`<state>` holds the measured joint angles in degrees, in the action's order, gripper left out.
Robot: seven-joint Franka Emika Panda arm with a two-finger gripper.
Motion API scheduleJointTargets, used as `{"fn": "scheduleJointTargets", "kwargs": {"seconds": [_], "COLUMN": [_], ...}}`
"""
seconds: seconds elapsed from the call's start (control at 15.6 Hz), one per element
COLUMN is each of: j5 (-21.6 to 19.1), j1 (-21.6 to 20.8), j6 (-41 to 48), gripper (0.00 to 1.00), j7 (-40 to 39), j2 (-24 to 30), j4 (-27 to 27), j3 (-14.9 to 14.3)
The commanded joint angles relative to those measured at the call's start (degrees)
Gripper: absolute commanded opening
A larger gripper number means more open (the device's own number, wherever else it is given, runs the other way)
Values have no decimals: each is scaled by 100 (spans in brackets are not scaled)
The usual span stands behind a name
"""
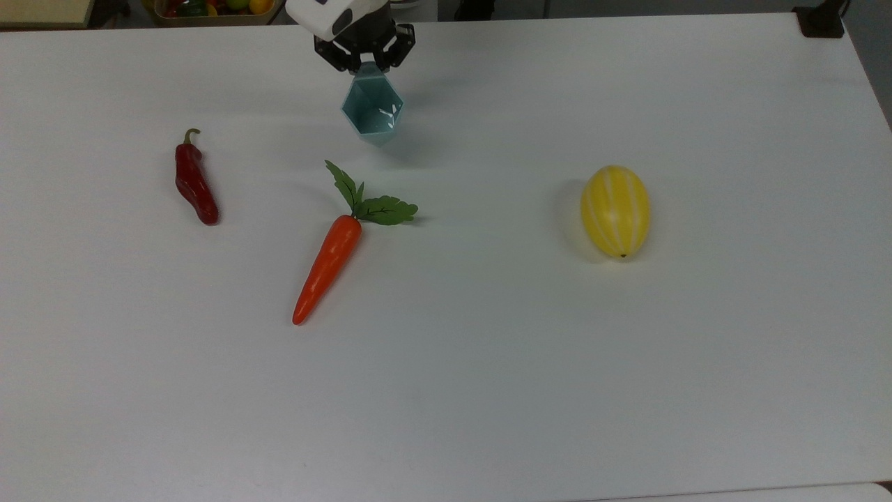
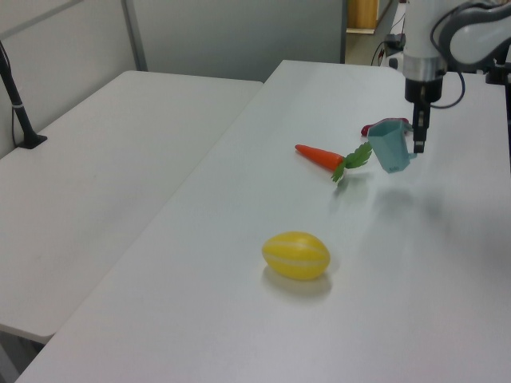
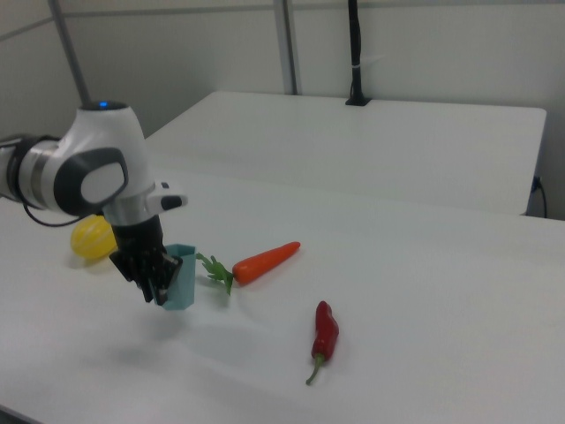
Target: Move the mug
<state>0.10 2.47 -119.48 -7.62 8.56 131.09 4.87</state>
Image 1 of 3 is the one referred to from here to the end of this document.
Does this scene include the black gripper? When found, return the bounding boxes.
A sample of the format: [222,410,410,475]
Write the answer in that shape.
[314,3,417,75]

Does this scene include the teal hexagonal mug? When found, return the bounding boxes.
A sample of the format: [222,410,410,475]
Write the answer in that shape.
[340,61,406,148]

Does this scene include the basket with toy fruit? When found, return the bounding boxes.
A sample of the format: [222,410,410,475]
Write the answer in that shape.
[143,0,285,28]

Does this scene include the orange carrot with green leaves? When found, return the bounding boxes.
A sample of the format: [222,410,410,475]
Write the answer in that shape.
[292,160,419,326]

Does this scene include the red chili pepper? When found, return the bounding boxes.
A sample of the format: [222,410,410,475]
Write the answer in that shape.
[174,128,220,226]

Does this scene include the yellow striped melon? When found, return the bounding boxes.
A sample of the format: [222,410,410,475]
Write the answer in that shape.
[580,165,652,259]

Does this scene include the light wooden board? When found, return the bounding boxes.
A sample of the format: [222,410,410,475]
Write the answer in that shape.
[0,0,95,30]

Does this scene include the black table clamp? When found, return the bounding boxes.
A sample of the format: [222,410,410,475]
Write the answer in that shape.
[793,0,852,39]

